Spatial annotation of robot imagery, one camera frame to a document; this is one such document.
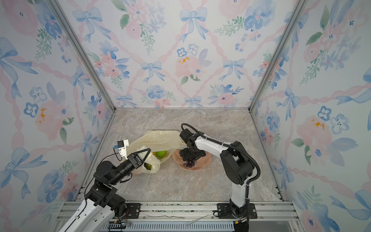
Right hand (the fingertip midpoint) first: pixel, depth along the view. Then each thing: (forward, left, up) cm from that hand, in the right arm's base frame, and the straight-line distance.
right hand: (191, 155), depth 92 cm
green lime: (-1, +19, +2) cm, 19 cm away
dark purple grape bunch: (-6, +1, +2) cm, 6 cm away
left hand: (-10, +19, +25) cm, 33 cm away
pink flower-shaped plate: (-5, -5, -1) cm, 7 cm away
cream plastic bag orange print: (+5, +19, +7) cm, 20 cm away
